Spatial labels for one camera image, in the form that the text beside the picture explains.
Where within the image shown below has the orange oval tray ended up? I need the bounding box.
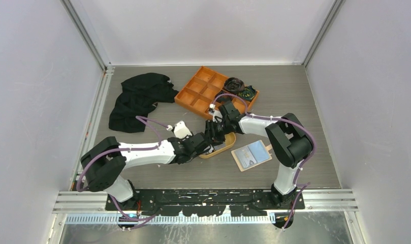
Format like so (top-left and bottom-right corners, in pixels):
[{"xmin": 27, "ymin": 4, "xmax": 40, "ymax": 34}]
[{"xmin": 199, "ymin": 133, "xmax": 236, "ymax": 159}]

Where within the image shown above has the beige card holder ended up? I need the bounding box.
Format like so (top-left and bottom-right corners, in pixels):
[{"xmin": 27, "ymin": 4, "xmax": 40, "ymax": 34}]
[{"xmin": 231, "ymin": 140, "xmax": 272, "ymax": 172}]

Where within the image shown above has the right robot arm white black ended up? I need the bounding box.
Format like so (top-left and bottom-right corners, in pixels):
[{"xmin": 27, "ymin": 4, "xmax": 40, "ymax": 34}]
[{"xmin": 205, "ymin": 102, "xmax": 315, "ymax": 209}]

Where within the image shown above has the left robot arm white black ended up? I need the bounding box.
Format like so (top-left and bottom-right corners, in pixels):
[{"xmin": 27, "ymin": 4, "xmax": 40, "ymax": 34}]
[{"xmin": 77, "ymin": 133, "xmax": 212, "ymax": 210}]

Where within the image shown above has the dark red rolled tie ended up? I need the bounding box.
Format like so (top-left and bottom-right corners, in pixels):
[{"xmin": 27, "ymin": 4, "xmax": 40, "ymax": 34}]
[{"xmin": 215, "ymin": 90, "xmax": 232, "ymax": 104}]

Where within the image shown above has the orange compartment organizer box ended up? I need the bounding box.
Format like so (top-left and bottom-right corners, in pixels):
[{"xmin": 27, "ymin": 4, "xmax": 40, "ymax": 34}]
[{"xmin": 175, "ymin": 66, "xmax": 260, "ymax": 119}]

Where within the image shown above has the dark brown rolled tie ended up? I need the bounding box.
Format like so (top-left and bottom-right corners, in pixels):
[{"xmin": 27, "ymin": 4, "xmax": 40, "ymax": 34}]
[{"xmin": 223, "ymin": 77, "xmax": 245, "ymax": 95}]

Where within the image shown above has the green patterned rolled tie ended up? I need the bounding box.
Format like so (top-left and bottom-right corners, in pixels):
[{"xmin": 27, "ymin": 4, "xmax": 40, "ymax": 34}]
[{"xmin": 239, "ymin": 85, "xmax": 257, "ymax": 102}]

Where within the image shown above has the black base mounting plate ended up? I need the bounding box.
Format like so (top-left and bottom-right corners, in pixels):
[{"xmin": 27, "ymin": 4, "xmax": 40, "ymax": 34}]
[{"xmin": 118, "ymin": 189, "xmax": 305, "ymax": 217}]

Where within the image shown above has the black cloth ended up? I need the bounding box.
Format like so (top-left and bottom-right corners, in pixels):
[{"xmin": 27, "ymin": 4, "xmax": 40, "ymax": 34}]
[{"xmin": 108, "ymin": 73, "xmax": 179, "ymax": 133}]

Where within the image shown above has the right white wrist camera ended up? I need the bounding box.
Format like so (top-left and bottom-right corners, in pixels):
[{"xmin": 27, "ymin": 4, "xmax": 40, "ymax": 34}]
[{"xmin": 208, "ymin": 104, "xmax": 223, "ymax": 123}]

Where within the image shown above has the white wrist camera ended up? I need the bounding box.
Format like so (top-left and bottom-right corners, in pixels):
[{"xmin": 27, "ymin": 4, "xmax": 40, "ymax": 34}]
[
  {"xmin": 173, "ymin": 120, "xmax": 193, "ymax": 139},
  {"xmin": 208, "ymin": 104, "xmax": 223, "ymax": 123}
]

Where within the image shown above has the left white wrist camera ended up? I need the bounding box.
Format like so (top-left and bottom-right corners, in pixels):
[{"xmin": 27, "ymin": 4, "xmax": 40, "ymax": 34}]
[{"xmin": 173, "ymin": 120, "xmax": 193, "ymax": 139}]

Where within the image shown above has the aluminium front frame rail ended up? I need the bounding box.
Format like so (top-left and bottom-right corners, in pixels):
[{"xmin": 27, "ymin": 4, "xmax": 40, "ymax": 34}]
[{"xmin": 53, "ymin": 189, "xmax": 359, "ymax": 228}]

